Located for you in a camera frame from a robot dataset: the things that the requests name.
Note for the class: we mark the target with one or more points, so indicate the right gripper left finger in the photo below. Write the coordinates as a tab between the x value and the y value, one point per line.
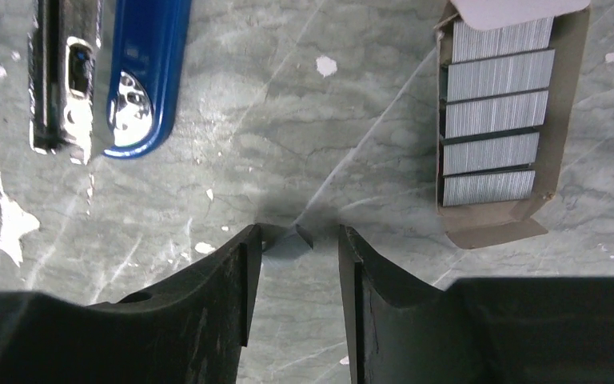
187	328

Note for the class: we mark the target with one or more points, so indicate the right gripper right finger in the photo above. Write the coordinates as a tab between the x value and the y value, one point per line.
400	329

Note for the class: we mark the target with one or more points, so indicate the cardboard staple tray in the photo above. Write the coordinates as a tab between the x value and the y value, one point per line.
507	73

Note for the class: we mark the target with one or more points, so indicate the blue stapler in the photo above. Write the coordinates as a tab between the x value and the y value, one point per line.
104	76

